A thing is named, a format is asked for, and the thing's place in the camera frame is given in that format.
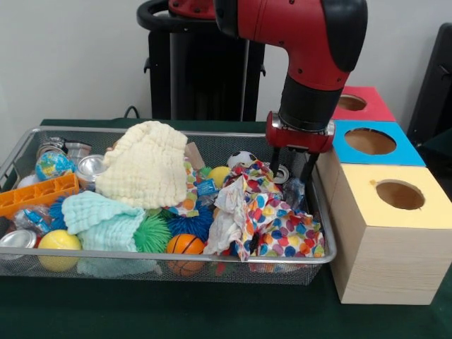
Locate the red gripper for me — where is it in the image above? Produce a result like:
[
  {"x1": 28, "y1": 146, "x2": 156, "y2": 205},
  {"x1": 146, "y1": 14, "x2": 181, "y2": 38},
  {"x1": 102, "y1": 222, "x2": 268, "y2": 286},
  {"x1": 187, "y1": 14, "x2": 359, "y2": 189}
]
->
[{"x1": 265, "y1": 111, "x2": 335, "y2": 186}]

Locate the clear plastic packet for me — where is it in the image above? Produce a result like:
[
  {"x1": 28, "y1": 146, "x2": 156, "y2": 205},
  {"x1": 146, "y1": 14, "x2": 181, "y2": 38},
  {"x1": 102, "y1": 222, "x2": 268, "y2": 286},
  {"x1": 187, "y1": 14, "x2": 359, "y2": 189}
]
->
[{"x1": 282, "y1": 176, "x2": 308, "y2": 209}]

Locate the small polka dot cloth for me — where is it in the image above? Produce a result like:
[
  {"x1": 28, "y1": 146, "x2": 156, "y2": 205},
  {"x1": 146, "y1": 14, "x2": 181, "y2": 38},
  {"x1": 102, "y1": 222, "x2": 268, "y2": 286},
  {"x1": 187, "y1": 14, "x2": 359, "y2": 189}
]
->
[{"x1": 222, "y1": 159, "x2": 283, "y2": 194}]

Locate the shallow silver mesh bin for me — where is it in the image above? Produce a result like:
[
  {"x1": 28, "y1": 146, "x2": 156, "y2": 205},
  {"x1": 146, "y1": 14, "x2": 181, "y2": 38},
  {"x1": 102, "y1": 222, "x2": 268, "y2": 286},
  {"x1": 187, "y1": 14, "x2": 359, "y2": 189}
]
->
[{"x1": 0, "y1": 126, "x2": 338, "y2": 286}]

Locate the wooden three-hole box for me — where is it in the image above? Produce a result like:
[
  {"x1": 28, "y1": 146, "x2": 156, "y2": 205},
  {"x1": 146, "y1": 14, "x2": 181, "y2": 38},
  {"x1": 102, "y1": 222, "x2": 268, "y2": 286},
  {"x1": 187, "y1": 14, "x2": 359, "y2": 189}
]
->
[{"x1": 315, "y1": 86, "x2": 452, "y2": 305}]

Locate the large polka dot cloth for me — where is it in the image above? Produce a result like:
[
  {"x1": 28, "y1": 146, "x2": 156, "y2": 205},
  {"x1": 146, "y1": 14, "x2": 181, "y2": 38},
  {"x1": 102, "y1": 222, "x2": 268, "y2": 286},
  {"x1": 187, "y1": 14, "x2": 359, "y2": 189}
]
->
[{"x1": 203, "y1": 176, "x2": 326, "y2": 262}]

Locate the yellow foam ball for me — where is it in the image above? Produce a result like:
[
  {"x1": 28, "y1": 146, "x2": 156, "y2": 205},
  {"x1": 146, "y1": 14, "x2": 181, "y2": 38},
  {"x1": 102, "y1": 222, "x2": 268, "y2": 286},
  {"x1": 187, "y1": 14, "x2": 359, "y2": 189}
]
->
[
  {"x1": 206, "y1": 166, "x2": 231, "y2": 188},
  {"x1": 37, "y1": 229, "x2": 83, "y2": 273}
]

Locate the blue spiky ball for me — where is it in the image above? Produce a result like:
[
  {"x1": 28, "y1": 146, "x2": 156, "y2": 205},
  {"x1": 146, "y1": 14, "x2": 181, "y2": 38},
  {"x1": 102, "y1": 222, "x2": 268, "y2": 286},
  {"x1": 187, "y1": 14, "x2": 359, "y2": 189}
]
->
[{"x1": 165, "y1": 206, "x2": 215, "y2": 243}]

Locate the orange toy basketball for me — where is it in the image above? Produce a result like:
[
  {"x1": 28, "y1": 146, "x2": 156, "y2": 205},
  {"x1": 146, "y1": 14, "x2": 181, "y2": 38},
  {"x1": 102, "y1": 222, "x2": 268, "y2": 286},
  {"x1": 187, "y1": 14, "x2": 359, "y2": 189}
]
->
[{"x1": 165, "y1": 232, "x2": 206, "y2": 277}]

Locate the cream waffle cloth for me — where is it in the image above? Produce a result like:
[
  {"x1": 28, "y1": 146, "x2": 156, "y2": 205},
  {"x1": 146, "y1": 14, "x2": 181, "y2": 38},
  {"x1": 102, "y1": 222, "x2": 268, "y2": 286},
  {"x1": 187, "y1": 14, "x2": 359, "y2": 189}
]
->
[{"x1": 94, "y1": 120, "x2": 189, "y2": 209}]

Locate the dark green side-table cloth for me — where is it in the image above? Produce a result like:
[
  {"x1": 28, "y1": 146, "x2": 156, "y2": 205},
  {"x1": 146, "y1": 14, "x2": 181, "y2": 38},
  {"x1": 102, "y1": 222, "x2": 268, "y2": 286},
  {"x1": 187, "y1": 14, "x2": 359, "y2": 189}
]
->
[{"x1": 416, "y1": 127, "x2": 452, "y2": 198}]

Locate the green spiky ball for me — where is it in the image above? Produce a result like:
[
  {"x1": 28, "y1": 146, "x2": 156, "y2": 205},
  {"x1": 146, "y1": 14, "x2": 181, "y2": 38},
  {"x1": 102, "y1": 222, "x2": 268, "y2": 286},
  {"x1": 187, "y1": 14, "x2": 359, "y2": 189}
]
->
[{"x1": 133, "y1": 215, "x2": 173, "y2": 254}]

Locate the black flat panel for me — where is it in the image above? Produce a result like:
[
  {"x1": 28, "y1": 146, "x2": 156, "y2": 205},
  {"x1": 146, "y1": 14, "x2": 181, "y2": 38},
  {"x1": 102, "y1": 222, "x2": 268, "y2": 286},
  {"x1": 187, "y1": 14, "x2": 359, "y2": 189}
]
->
[{"x1": 405, "y1": 23, "x2": 452, "y2": 142}]

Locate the dark green tablecloth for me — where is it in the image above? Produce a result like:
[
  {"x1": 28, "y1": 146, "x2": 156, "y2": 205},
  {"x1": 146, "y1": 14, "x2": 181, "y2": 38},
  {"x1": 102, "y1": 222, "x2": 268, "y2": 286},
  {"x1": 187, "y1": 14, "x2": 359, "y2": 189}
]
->
[{"x1": 0, "y1": 118, "x2": 452, "y2": 339}]

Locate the mint green waffle cloth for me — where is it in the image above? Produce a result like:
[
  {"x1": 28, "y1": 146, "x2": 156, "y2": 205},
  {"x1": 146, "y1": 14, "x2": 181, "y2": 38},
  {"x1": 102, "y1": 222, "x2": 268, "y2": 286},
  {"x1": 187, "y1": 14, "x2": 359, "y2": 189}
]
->
[{"x1": 61, "y1": 190, "x2": 145, "y2": 252}]

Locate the blue globe ball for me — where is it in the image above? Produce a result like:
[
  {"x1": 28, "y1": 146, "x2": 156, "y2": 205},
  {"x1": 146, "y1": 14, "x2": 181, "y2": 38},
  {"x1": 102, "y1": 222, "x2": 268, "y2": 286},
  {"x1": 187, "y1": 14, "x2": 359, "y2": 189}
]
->
[{"x1": 34, "y1": 151, "x2": 76, "y2": 182}]

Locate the orange plastic grid tray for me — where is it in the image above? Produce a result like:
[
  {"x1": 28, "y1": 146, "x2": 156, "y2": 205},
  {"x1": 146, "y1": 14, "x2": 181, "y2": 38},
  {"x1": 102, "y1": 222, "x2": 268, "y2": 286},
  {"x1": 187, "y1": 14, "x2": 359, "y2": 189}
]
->
[{"x1": 0, "y1": 172, "x2": 81, "y2": 218}]

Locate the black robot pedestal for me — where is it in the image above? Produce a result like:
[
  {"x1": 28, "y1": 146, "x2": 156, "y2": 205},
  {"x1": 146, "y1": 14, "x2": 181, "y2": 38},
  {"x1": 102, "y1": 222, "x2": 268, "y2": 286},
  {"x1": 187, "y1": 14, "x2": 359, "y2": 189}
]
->
[{"x1": 136, "y1": 0, "x2": 285, "y2": 123}]

